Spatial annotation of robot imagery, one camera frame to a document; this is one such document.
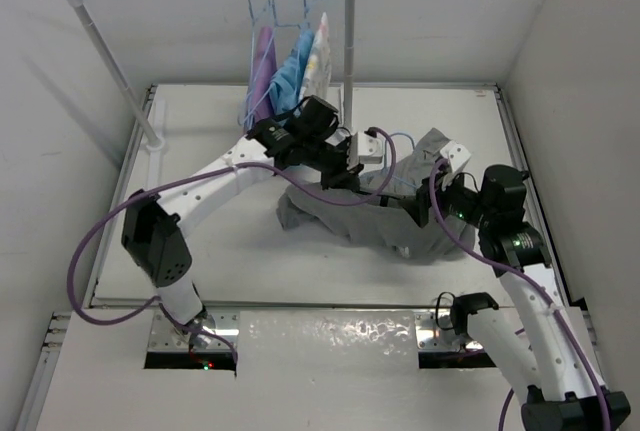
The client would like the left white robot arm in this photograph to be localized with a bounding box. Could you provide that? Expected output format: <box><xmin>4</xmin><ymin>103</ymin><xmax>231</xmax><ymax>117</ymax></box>
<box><xmin>121</xmin><ymin>96</ymin><xmax>379</xmax><ymax>325</ymax></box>

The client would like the purple garment on hanger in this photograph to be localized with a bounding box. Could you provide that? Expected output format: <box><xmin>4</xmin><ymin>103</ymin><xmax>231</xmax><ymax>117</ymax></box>
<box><xmin>239</xmin><ymin>26</ymin><xmax>277</xmax><ymax>131</ymax></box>

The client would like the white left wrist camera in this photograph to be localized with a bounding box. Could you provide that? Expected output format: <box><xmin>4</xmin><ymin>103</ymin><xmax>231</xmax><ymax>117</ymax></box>
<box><xmin>347</xmin><ymin>132</ymin><xmax>385</xmax><ymax>169</ymax></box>

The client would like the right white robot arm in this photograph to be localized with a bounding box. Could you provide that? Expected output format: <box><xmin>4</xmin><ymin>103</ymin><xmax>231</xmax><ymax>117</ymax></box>
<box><xmin>406</xmin><ymin>158</ymin><xmax>631</xmax><ymax>430</ymax></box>

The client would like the purple cable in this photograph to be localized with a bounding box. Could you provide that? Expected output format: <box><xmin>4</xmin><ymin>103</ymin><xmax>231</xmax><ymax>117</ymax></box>
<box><xmin>429</xmin><ymin>158</ymin><xmax>614</xmax><ymax>431</ymax></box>
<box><xmin>67</xmin><ymin>126</ymin><xmax>399</xmax><ymax>367</ymax></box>

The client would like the metal base plate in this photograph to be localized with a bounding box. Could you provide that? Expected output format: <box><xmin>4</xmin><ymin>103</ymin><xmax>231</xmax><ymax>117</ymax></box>
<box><xmin>147</xmin><ymin>311</ymin><xmax>240</xmax><ymax>353</ymax></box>
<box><xmin>413</xmin><ymin>308</ymin><xmax>508</xmax><ymax>353</ymax></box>

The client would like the light blue wire hanger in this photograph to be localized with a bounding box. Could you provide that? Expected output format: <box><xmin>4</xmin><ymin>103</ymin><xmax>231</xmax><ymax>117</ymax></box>
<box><xmin>380</xmin><ymin>131</ymin><xmax>418</xmax><ymax>190</ymax></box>

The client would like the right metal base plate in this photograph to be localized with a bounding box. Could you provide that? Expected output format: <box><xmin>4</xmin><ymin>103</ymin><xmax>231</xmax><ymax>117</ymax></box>
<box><xmin>413</xmin><ymin>308</ymin><xmax>508</xmax><ymax>353</ymax></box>

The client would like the white foam front board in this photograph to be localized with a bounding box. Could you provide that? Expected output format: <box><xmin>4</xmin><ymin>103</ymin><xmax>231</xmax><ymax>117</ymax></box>
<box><xmin>37</xmin><ymin>310</ymin><xmax>521</xmax><ymax>430</ymax></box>

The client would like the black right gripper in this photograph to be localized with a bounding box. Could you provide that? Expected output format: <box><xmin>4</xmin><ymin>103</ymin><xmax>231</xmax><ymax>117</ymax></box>
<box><xmin>398</xmin><ymin>164</ymin><xmax>493</xmax><ymax>228</ymax></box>

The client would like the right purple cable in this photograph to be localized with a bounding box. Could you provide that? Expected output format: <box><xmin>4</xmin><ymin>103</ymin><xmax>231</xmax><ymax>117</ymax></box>
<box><xmin>429</xmin><ymin>158</ymin><xmax>614</xmax><ymax>431</ymax></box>

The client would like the grey t shirt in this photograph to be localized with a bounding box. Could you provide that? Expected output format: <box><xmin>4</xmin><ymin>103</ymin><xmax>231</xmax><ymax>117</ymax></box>
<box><xmin>276</xmin><ymin>128</ymin><xmax>464</xmax><ymax>264</ymax></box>

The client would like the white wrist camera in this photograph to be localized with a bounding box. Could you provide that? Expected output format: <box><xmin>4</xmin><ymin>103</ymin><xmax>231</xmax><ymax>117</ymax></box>
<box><xmin>439</xmin><ymin>140</ymin><xmax>472</xmax><ymax>176</ymax></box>
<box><xmin>347</xmin><ymin>132</ymin><xmax>385</xmax><ymax>169</ymax></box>

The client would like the blue garment on hanger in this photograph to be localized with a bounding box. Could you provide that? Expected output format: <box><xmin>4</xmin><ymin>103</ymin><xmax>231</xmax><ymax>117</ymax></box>
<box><xmin>269</xmin><ymin>30</ymin><xmax>314</xmax><ymax>116</ymax></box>

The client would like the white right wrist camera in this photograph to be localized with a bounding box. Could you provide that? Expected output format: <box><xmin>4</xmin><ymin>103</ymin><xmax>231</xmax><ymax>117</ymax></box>
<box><xmin>439</xmin><ymin>140</ymin><xmax>472</xmax><ymax>176</ymax></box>

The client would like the white patterned garment on hanger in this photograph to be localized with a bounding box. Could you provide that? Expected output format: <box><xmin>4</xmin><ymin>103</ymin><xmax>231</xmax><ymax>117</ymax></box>
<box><xmin>299</xmin><ymin>12</ymin><xmax>332</xmax><ymax>99</ymax></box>

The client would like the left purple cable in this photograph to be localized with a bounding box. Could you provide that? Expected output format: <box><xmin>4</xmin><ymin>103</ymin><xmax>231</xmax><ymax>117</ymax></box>
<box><xmin>67</xmin><ymin>126</ymin><xmax>399</xmax><ymax>367</ymax></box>

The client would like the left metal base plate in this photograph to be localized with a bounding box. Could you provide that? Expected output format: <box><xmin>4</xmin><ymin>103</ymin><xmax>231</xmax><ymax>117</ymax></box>
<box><xmin>147</xmin><ymin>311</ymin><xmax>240</xmax><ymax>353</ymax></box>

